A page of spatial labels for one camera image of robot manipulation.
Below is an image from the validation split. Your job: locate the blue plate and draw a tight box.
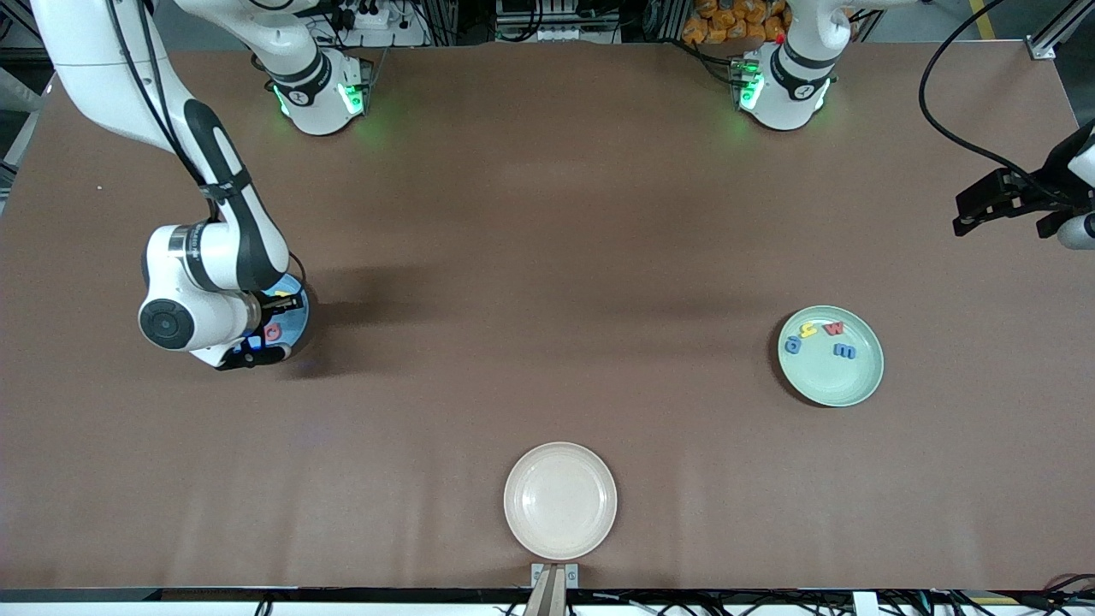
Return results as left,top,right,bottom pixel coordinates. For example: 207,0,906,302
244,274,311,362

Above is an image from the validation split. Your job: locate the green plate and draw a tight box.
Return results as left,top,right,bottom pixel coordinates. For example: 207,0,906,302
777,305,885,408

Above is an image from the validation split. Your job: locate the beige plate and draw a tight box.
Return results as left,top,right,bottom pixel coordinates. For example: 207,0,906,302
503,441,619,562

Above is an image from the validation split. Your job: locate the white power strip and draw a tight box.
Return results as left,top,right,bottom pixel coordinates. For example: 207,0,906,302
329,0,429,48

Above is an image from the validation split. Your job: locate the pile of orange bags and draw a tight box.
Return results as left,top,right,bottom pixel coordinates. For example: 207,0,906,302
682,0,790,46

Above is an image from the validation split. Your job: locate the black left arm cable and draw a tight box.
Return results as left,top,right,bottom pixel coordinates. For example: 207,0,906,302
919,0,1074,204

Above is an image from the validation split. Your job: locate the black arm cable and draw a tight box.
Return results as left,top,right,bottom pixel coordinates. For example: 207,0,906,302
919,0,1074,204
107,0,307,287

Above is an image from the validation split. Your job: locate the aluminium frame profile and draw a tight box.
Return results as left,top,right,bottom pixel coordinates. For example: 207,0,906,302
1027,0,1095,61
0,0,61,71

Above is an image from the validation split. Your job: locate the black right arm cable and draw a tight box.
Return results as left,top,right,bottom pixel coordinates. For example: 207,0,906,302
107,0,307,287

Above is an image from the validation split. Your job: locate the black cable below table edge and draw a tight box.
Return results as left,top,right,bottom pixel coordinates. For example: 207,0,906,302
1039,572,1095,613

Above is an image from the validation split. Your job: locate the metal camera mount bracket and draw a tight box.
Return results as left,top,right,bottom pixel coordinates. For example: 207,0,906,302
524,562,580,616

